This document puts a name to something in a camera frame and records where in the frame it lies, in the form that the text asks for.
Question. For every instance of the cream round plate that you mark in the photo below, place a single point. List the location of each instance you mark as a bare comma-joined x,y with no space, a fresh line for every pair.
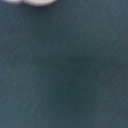
31,2

